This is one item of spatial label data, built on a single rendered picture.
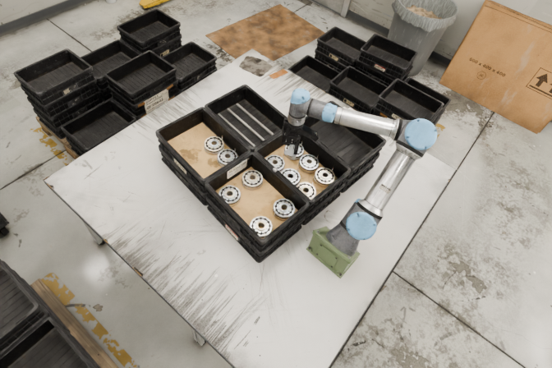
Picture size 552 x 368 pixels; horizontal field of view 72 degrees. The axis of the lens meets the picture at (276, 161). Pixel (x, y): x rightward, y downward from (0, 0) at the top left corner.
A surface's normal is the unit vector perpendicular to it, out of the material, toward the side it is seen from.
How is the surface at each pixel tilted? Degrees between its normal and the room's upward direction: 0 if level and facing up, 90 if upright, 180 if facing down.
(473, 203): 0
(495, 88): 72
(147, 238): 0
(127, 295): 0
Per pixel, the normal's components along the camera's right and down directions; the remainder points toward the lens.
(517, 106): -0.58, 0.36
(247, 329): 0.10, -0.62
